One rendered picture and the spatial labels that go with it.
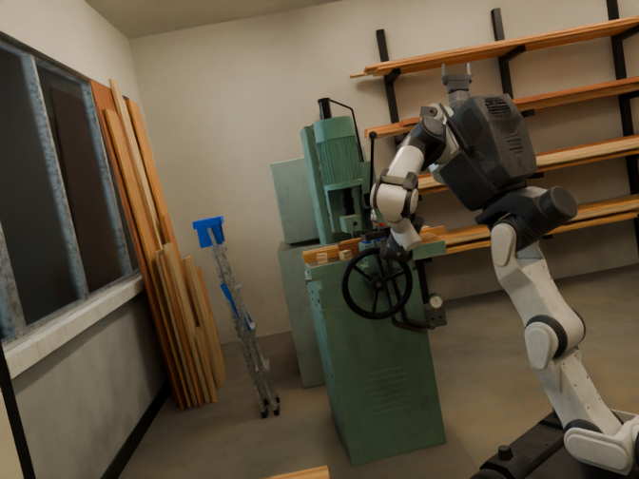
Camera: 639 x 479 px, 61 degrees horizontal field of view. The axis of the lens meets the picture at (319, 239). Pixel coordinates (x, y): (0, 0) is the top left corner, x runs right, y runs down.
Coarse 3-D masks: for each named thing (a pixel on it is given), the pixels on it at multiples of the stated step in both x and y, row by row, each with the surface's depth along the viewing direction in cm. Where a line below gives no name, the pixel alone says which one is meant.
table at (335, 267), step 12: (444, 240) 237; (420, 252) 236; (432, 252) 236; (444, 252) 237; (312, 264) 237; (324, 264) 231; (336, 264) 231; (360, 264) 232; (384, 264) 224; (396, 264) 225; (312, 276) 230; (324, 276) 231; (336, 276) 232
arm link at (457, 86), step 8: (448, 80) 228; (456, 80) 228; (464, 80) 228; (472, 80) 229; (448, 88) 229; (456, 88) 227; (464, 88) 227; (448, 96) 230; (456, 96) 225; (464, 96) 225
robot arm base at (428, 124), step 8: (424, 120) 174; (432, 120) 176; (424, 128) 173; (432, 128) 173; (440, 128) 176; (432, 136) 172; (440, 136) 174; (440, 144) 175; (432, 152) 178; (440, 152) 177; (432, 160) 180; (424, 168) 183
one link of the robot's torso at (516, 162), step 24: (480, 96) 178; (504, 96) 185; (456, 120) 182; (480, 120) 175; (504, 120) 178; (456, 144) 180; (480, 144) 177; (504, 144) 175; (528, 144) 183; (432, 168) 189; (456, 168) 183; (480, 168) 179; (504, 168) 173; (528, 168) 180; (456, 192) 187; (480, 192) 181; (504, 192) 185
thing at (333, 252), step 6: (432, 228) 252; (438, 228) 252; (438, 234) 252; (444, 234) 253; (312, 252) 247; (318, 252) 246; (324, 252) 246; (330, 252) 246; (336, 252) 247; (306, 258) 245; (312, 258) 246; (330, 258) 247
